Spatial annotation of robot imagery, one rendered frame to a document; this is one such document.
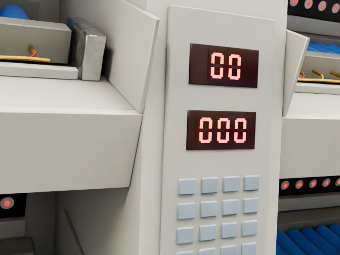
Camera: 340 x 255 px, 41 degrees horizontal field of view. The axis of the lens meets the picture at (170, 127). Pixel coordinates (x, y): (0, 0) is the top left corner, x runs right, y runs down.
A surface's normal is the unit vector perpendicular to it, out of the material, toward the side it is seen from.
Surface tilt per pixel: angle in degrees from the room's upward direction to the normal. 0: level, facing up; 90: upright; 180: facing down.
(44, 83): 21
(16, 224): 111
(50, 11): 90
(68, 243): 90
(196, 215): 90
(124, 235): 90
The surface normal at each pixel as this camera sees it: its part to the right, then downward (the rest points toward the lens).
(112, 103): 0.19, -0.91
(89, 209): -0.89, 0.00
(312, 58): 0.41, 0.41
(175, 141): 0.45, 0.06
